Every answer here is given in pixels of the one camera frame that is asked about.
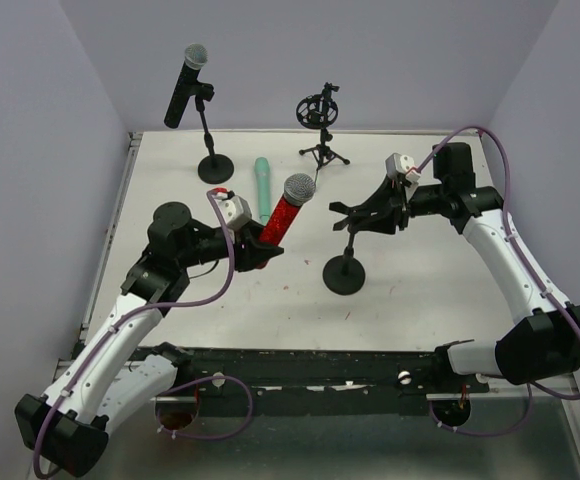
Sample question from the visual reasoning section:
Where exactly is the tall black round-base stand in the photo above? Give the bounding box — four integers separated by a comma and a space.
322, 200, 371, 297

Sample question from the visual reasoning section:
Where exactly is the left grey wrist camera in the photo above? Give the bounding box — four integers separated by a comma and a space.
212, 187, 252, 232

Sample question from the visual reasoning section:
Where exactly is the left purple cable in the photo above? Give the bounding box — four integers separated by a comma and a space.
29, 188, 254, 476

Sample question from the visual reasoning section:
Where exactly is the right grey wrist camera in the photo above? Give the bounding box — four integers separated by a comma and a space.
385, 153, 421, 187

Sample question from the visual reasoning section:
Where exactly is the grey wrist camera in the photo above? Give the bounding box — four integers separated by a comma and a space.
385, 153, 421, 187
212, 187, 252, 232

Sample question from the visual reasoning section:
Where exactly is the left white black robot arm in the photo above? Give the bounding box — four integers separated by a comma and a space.
14, 195, 284, 479

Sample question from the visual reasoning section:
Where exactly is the short black round-base stand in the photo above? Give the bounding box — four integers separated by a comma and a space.
193, 81, 234, 185

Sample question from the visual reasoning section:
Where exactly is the black tripod shock mount stand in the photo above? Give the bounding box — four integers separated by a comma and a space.
295, 82, 351, 184

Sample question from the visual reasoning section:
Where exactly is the red microphone grey grille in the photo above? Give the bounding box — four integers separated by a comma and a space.
258, 172, 317, 247

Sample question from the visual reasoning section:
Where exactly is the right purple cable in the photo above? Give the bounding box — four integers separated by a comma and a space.
417, 124, 580, 436

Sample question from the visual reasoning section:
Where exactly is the mint green microphone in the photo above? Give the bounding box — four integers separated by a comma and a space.
254, 157, 272, 225

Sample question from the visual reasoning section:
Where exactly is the purple cable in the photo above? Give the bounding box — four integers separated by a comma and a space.
29, 188, 254, 476
417, 124, 580, 436

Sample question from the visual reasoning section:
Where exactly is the black mounting base plate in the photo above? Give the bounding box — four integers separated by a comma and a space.
130, 343, 489, 418

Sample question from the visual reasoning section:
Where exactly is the black microphone silver grille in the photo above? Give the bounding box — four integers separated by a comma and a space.
164, 43, 208, 129

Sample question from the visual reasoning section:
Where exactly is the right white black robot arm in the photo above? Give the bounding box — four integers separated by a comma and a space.
347, 142, 580, 385

